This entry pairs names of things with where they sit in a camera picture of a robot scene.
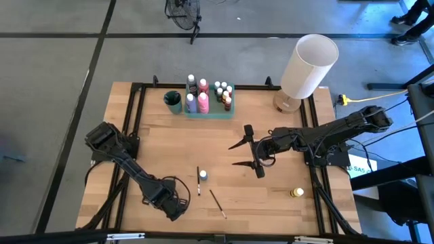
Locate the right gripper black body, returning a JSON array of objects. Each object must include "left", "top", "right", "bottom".
[{"left": 243, "top": 124, "right": 283, "bottom": 179}]

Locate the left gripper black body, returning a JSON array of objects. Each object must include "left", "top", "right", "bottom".
[{"left": 142, "top": 178, "right": 191, "bottom": 222}]

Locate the large pink paint bottle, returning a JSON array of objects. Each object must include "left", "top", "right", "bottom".
[{"left": 197, "top": 91, "right": 210, "bottom": 115}]

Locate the large purple paint bottle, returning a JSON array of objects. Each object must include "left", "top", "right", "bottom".
[{"left": 185, "top": 93, "right": 198, "bottom": 115}]

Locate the large bright red paint bottle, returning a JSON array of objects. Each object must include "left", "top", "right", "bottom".
[{"left": 198, "top": 78, "right": 210, "bottom": 96}]

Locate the large dark paint bottle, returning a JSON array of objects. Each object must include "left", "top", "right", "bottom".
[{"left": 186, "top": 73, "right": 199, "bottom": 97}]

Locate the teal translucent plastic bin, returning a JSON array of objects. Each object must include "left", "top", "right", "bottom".
[{"left": 182, "top": 83, "right": 235, "bottom": 120}]

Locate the teal plastic cup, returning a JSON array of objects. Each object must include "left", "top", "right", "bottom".
[{"left": 163, "top": 89, "right": 183, "bottom": 115}]

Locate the white shade table lamp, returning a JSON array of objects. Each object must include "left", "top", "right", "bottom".
[{"left": 273, "top": 33, "right": 340, "bottom": 115}]

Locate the white printed sign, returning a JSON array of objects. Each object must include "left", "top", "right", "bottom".
[{"left": 346, "top": 154, "right": 378, "bottom": 180}]

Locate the black bar with silver brackets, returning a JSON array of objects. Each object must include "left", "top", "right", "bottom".
[{"left": 0, "top": 228, "right": 434, "bottom": 244}]

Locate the black floor fan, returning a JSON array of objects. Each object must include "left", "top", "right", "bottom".
[{"left": 164, "top": 0, "right": 203, "bottom": 45}]

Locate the person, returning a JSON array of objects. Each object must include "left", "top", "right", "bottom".
[{"left": 389, "top": 0, "right": 434, "bottom": 47}]

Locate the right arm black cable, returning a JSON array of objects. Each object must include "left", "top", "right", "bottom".
[{"left": 254, "top": 135, "right": 276, "bottom": 168}]

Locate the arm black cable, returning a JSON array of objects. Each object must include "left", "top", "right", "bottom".
[
  {"left": 254, "top": 135, "right": 276, "bottom": 168},
  {"left": 161, "top": 175, "right": 192, "bottom": 208}
]

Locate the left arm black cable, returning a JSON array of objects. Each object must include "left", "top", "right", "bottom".
[{"left": 161, "top": 175, "right": 192, "bottom": 208}]

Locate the black aluminium table frame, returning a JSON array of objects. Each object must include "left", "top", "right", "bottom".
[{"left": 76, "top": 75, "right": 363, "bottom": 238}]

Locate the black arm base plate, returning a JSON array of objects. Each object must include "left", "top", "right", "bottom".
[
  {"left": 302, "top": 138, "right": 352, "bottom": 167},
  {"left": 90, "top": 135, "right": 140, "bottom": 163}
]

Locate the yellow power cable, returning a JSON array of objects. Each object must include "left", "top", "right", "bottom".
[{"left": 348, "top": 88, "right": 411, "bottom": 103}]

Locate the black desk frame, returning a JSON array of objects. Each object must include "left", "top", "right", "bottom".
[{"left": 349, "top": 64, "right": 434, "bottom": 244}]

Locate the black floor cable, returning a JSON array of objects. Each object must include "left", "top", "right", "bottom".
[
  {"left": 1, "top": 154, "right": 27, "bottom": 163},
  {"left": 384, "top": 98, "right": 410, "bottom": 113}
]

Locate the white cable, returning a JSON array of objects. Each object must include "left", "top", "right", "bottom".
[{"left": 388, "top": 110, "right": 434, "bottom": 135}]

